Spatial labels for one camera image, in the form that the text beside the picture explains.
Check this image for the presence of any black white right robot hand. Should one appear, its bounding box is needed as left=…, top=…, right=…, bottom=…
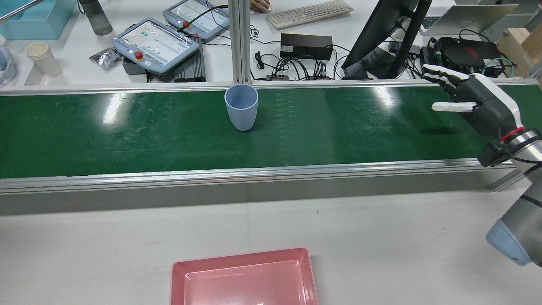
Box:
left=422, top=64, right=526, bottom=142

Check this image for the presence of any light blue plastic cup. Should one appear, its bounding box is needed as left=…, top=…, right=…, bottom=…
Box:
left=224, top=83, right=259, bottom=132

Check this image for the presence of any black rectangular power box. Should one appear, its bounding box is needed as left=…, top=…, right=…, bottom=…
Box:
left=280, top=33, right=334, bottom=61

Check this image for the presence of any brown cardboard box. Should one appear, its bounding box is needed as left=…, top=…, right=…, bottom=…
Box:
left=496, top=27, right=542, bottom=78

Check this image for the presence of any black finned electronics box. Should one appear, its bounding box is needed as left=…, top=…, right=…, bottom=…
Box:
left=174, top=36, right=207, bottom=83

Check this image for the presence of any small dark grey box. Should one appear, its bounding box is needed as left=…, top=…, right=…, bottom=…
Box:
left=122, top=57, right=148, bottom=76

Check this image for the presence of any pink plastic tray box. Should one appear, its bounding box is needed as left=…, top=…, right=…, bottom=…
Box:
left=170, top=247, right=319, bottom=305

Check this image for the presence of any white computer keyboard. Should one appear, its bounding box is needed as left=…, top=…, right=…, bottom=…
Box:
left=266, top=0, right=354, bottom=30

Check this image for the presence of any black power brick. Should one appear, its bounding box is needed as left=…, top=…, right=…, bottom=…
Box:
left=419, top=46, right=446, bottom=70

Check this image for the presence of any silver laptop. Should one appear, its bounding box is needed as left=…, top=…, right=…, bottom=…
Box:
left=419, top=4, right=520, bottom=36

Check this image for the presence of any large grey teach pendant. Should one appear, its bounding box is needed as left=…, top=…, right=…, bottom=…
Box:
left=112, top=17, right=200, bottom=75

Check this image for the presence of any black computer monitor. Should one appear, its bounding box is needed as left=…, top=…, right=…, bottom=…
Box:
left=341, top=0, right=433, bottom=80

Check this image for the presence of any crumpled clear plastic bag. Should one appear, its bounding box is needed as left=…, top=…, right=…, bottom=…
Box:
left=89, top=47, right=124, bottom=71

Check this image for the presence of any dark grey water bottle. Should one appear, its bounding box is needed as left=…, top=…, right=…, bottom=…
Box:
left=77, top=0, right=113, bottom=36

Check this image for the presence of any light blue plastic bin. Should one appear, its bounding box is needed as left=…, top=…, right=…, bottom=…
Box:
left=0, top=0, right=77, bottom=41

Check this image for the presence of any stack of paper cups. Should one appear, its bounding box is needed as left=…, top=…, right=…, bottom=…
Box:
left=25, top=42, right=63, bottom=78

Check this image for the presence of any white blue round device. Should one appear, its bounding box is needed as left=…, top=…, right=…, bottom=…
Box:
left=0, top=44, right=17, bottom=85

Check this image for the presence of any aluminium profile post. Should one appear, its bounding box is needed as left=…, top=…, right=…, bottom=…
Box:
left=227, top=0, right=252, bottom=86

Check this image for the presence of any teal cable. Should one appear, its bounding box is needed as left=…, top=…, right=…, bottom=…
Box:
left=482, top=56, right=514, bottom=78

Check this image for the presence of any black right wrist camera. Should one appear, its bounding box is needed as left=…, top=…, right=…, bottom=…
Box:
left=477, top=141, right=514, bottom=169

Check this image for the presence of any grey teach pendant with cable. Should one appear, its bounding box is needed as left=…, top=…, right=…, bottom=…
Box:
left=163, top=0, right=231, bottom=42

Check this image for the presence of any black hub with cables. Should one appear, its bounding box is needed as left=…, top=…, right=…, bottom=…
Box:
left=254, top=52, right=336, bottom=82

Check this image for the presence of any green conveyor belt aluminium frame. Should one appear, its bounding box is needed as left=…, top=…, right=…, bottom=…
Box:
left=0, top=78, right=542, bottom=195

